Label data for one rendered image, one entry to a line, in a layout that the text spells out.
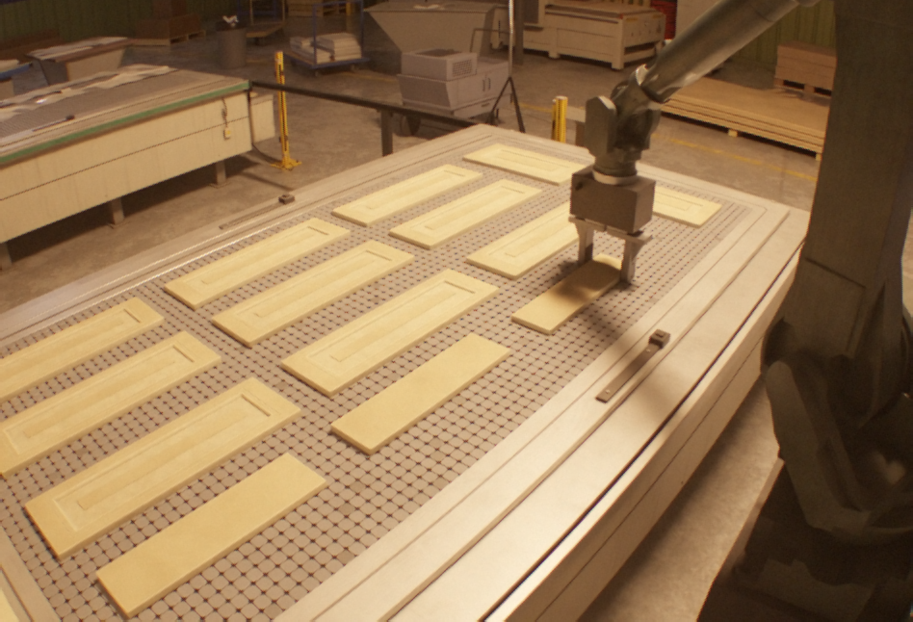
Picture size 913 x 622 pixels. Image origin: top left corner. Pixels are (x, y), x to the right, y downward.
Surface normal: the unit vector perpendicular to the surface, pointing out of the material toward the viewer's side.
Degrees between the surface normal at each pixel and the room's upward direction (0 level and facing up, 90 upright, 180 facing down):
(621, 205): 90
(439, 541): 0
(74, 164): 90
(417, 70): 90
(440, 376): 0
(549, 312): 0
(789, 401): 90
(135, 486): 11
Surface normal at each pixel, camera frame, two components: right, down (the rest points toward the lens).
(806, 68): -0.60, 0.38
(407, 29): -0.19, 0.47
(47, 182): 0.77, 0.30
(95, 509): 0.15, -0.80
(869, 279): -0.84, 0.26
